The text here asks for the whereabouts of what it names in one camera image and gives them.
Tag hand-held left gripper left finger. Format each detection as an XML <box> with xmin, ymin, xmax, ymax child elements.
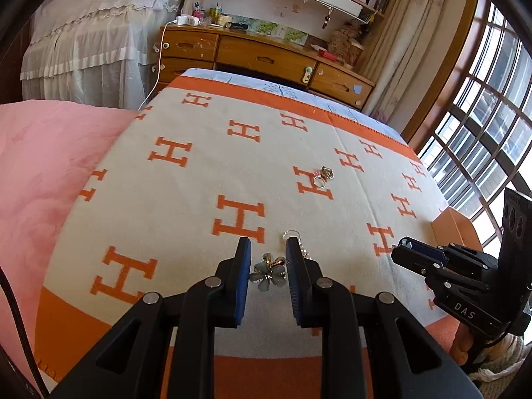
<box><xmin>47</xmin><ymin>237</ymin><xmax>254</xmax><ymax>399</ymax></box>

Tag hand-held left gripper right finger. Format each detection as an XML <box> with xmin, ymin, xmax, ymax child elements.
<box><xmin>285</xmin><ymin>236</ymin><xmax>486</xmax><ymax>399</ymax></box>

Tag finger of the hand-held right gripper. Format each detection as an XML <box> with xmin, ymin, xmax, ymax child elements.
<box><xmin>391</xmin><ymin>248</ymin><xmax>492</xmax><ymax>294</ymax></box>
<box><xmin>399</xmin><ymin>236</ymin><xmax>496</xmax><ymax>265</ymax></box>

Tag pale flower hair clip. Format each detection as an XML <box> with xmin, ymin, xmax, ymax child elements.
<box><xmin>248</xmin><ymin>253</ymin><xmax>288</xmax><ymax>292</ymax></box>

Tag person's right forearm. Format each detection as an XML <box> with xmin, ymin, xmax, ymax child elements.
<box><xmin>469</xmin><ymin>332</ymin><xmax>528</xmax><ymax>383</ymax></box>

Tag person's right hand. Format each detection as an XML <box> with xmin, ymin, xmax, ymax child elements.
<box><xmin>452</xmin><ymin>320</ymin><xmax>476</xmax><ymax>366</ymax></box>

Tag silver hoop pearl charm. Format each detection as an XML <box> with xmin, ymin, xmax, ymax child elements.
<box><xmin>283</xmin><ymin>228</ymin><xmax>313</xmax><ymax>261</ymax></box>

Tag orange and cream patterned blanket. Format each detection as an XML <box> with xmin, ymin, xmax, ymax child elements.
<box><xmin>35</xmin><ymin>75</ymin><xmax>452</xmax><ymax>399</ymax></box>

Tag barred window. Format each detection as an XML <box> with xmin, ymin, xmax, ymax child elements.
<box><xmin>416</xmin><ymin>0</ymin><xmax>532</xmax><ymax>233</ymax></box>

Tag wooden window trim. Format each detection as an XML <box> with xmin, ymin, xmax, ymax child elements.
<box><xmin>401</xmin><ymin>0</ymin><xmax>493</xmax><ymax>144</ymax></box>

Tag light blue bed sheet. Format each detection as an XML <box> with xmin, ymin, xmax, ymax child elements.
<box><xmin>179</xmin><ymin>67</ymin><xmax>406</xmax><ymax>144</ymax></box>

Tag pale curtain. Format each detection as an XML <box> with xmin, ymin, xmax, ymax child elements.
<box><xmin>358</xmin><ymin>0</ymin><xmax>470</xmax><ymax>127</ymax></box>

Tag wooden desk with drawers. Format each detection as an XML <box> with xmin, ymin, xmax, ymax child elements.
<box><xmin>157</xmin><ymin>25</ymin><xmax>377</xmax><ymax>111</ymax></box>

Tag pink bed cover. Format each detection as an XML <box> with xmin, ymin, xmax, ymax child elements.
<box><xmin>0</xmin><ymin>100</ymin><xmax>142</xmax><ymax>399</ymax></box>

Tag floral bag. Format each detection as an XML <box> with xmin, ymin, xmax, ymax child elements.
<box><xmin>330</xmin><ymin>25</ymin><xmax>366</xmax><ymax>67</ymax></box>

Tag green leaf picture cards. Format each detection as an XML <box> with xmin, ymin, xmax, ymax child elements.
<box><xmin>254</xmin><ymin>21</ymin><xmax>308</xmax><ymax>44</ymax></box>

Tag group of small bottles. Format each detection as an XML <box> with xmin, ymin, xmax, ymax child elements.
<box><xmin>193</xmin><ymin>2</ymin><xmax>223</xmax><ymax>26</ymax></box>

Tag wooden bookshelf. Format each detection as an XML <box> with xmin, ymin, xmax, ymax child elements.
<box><xmin>183</xmin><ymin>0</ymin><xmax>402</xmax><ymax>46</ymax></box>

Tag white lace furniture cover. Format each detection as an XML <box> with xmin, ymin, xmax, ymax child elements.
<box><xmin>21</xmin><ymin>0</ymin><xmax>186</xmax><ymax>111</ymax></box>

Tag black cable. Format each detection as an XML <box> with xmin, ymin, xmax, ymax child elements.
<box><xmin>0</xmin><ymin>264</ymin><xmax>51</xmax><ymax>399</ymax></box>

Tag white charger cable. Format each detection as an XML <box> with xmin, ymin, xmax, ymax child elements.
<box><xmin>139</xmin><ymin>20</ymin><xmax>179</xmax><ymax>111</ymax></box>

